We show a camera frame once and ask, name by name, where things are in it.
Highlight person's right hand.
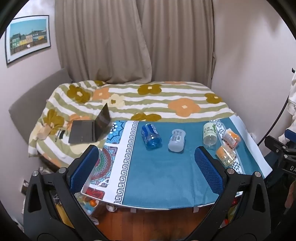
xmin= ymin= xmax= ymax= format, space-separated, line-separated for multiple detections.
xmin=285 ymin=183 xmax=296 ymax=209

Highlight floral striped blanket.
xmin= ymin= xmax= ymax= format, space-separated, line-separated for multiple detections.
xmin=28 ymin=80 xmax=235 ymax=168

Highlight teal patterned tablecloth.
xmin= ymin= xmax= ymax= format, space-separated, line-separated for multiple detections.
xmin=81 ymin=116 xmax=273 ymax=209

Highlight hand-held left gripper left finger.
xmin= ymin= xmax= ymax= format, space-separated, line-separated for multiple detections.
xmin=23 ymin=145 xmax=100 ymax=241

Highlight clear cup with green label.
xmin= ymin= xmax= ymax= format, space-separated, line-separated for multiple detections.
xmin=203 ymin=122 xmax=219 ymax=147

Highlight blue transparent plastic cup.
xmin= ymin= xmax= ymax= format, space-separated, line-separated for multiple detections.
xmin=141 ymin=123 xmax=162 ymax=149

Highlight framed picture of houses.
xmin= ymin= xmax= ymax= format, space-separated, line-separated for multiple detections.
xmin=5 ymin=15 xmax=51 ymax=65

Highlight black cable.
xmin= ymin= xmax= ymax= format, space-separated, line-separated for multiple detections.
xmin=258 ymin=91 xmax=291 ymax=145

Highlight beige curtain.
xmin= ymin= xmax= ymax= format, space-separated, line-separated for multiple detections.
xmin=54 ymin=0 xmax=152 ymax=84
xmin=136 ymin=0 xmax=217 ymax=88

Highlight colourful plastic toy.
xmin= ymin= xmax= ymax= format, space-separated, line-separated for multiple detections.
xmin=77 ymin=193 xmax=102 ymax=217

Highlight frosted grey plastic cup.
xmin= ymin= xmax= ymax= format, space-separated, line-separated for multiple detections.
xmin=168 ymin=129 xmax=187 ymax=153

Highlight grey open laptop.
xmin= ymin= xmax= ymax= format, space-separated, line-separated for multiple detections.
xmin=68 ymin=103 xmax=112 ymax=144

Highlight clear cup with orange print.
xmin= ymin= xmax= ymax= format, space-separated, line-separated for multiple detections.
xmin=216 ymin=144 xmax=238 ymax=167
xmin=222 ymin=130 xmax=241 ymax=148

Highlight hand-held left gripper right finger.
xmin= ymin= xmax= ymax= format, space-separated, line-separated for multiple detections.
xmin=185 ymin=146 xmax=270 ymax=241

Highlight grey padded headboard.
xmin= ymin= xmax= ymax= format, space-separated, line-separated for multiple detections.
xmin=9 ymin=68 xmax=73 ymax=144

